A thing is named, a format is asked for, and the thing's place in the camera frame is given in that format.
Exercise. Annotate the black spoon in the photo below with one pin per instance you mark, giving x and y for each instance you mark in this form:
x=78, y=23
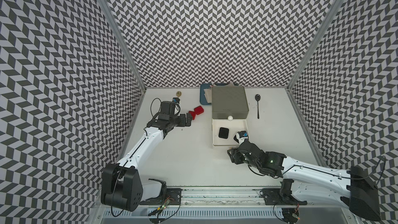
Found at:
x=257, y=98

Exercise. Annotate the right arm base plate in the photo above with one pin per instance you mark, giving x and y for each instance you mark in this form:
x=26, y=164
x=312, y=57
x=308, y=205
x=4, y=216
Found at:
x=273, y=196

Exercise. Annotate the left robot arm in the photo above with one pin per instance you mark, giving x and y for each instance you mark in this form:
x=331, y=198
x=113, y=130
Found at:
x=122, y=186

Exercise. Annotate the white drawer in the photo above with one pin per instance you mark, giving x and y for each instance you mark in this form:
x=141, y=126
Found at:
x=234, y=126

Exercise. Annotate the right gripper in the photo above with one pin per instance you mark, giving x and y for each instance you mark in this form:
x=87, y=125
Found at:
x=235, y=156

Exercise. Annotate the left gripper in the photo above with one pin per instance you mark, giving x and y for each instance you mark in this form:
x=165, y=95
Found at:
x=182, y=123

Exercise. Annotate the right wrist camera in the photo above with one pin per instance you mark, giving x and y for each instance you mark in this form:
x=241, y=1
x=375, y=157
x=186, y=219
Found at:
x=241, y=137

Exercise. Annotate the black brooch box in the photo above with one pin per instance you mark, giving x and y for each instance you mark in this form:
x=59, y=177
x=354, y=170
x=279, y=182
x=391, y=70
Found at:
x=223, y=133

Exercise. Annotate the grey drawer cabinet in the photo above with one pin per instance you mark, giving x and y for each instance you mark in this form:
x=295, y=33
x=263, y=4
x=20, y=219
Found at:
x=229, y=101

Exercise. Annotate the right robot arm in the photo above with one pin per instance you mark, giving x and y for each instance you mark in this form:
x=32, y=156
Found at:
x=303, y=182

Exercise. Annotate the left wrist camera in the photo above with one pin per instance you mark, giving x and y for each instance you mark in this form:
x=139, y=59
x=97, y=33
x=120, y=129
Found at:
x=170, y=107

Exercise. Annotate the teal tray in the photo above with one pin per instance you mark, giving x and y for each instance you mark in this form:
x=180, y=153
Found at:
x=203, y=99

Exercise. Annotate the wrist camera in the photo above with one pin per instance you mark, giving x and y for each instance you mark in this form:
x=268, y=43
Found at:
x=241, y=137
x=170, y=107

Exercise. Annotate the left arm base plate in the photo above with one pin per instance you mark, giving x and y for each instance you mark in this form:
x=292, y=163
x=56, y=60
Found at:
x=173, y=194

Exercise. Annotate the red brooch box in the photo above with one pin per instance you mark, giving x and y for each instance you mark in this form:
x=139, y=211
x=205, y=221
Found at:
x=193, y=114
x=199, y=110

